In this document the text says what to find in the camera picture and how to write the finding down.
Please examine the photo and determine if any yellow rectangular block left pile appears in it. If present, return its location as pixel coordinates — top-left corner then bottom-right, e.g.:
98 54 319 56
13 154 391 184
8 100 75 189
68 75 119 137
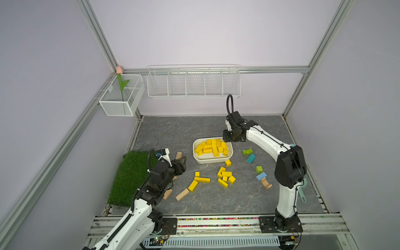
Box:
188 180 199 193

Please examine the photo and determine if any natural wood long block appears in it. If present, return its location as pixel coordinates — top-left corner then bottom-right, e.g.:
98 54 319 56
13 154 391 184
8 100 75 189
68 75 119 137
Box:
176 189 189 201

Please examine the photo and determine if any teal triangle block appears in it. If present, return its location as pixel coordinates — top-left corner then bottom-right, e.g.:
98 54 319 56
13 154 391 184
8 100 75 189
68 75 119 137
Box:
247 154 256 164

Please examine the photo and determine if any green artificial grass mat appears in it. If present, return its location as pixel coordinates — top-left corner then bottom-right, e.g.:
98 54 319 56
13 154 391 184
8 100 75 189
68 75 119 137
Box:
107 151 149 207

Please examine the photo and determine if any green arch block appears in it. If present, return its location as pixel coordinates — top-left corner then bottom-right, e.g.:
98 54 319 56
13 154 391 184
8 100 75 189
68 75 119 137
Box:
242 149 253 155

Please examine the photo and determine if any natural wood block lower left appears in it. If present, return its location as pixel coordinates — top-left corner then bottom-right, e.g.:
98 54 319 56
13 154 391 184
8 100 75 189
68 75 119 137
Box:
163 189 173 200

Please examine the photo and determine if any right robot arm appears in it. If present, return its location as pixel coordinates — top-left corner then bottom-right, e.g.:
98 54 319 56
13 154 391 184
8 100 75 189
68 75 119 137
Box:
223 111 307 234

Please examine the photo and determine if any long yellow block diagonal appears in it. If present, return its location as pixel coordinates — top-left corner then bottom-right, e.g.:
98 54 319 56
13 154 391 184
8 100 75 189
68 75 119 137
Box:
195 141 207 154

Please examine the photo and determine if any white mesh wall basket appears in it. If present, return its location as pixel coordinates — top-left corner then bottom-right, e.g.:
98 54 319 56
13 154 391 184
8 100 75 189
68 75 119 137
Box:
99 74 145 117

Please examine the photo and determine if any yellow block right pile left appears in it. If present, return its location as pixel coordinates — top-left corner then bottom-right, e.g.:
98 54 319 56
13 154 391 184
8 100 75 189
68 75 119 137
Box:
218 179 228 188

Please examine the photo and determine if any light green cube block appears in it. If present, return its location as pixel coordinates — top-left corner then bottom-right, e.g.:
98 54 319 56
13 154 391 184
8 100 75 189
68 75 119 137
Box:
255 166 263 174

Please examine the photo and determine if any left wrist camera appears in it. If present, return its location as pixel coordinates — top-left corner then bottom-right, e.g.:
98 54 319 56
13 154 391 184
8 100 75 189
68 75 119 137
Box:
155 149 171 166

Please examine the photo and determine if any artificial pink tulip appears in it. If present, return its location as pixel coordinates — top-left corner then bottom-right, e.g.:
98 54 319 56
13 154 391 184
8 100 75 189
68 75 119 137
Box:
116 66 130 102

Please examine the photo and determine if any long yellow block left pile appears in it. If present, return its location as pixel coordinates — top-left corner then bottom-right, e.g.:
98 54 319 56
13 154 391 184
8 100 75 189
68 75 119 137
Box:
194 177 210 183

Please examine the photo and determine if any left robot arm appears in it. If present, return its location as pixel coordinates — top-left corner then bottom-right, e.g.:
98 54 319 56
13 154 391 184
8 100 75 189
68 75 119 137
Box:
91 153 186 250

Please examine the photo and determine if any light blue flat block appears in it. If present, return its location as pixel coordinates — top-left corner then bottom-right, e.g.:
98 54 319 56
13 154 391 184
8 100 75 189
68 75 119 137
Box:
256 172 267 181

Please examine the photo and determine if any natural wood arch block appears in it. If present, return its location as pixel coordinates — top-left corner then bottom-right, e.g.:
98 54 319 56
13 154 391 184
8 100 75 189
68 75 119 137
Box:
260 178 273 190

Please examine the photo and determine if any teal toy rake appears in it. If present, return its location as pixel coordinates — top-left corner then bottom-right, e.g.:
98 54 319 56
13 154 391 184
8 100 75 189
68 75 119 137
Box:
298 178 308 203

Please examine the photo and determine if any white plastic bin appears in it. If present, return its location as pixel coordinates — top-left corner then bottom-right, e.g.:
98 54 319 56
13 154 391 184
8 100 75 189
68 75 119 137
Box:
192 137 233 164

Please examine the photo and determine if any white wire wall rack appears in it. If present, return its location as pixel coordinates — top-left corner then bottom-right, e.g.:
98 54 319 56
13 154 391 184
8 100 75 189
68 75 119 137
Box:
147 64 241 99

